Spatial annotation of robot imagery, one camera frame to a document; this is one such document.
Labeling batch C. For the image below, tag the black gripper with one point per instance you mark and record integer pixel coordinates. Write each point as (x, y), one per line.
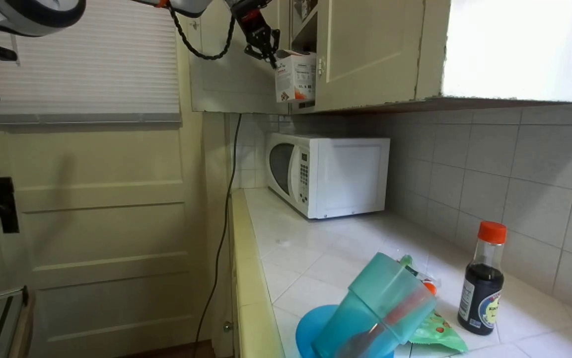
(255, 25)

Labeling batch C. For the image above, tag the white box with orange corners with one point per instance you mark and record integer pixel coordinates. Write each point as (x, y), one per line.
(297, 77)

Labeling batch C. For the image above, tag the teal plastic cup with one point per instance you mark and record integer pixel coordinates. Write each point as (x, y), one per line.
(372, 312)

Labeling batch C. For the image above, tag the blue plastic bowl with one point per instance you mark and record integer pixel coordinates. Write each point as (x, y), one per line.
(317, 331)

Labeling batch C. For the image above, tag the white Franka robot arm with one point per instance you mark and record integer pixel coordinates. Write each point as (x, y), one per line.
(35, 11)

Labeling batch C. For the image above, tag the white microwave oven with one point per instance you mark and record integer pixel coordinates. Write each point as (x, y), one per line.
(338, 176)

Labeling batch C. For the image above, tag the white window blind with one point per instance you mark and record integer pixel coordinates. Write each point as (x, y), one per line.
(525, 47)
(88, 67)

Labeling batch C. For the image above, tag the cream panelled door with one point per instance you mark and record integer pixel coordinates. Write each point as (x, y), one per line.
(114, 232)

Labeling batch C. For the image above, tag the soy sauce bottle orange cap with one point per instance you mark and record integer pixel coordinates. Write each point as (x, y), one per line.
(481, 292)

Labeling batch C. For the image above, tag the green snack packet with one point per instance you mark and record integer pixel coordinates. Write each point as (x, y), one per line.
(442, 331)

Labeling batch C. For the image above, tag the cream wall cupboard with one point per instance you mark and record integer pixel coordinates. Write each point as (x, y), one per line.
(372, 53)

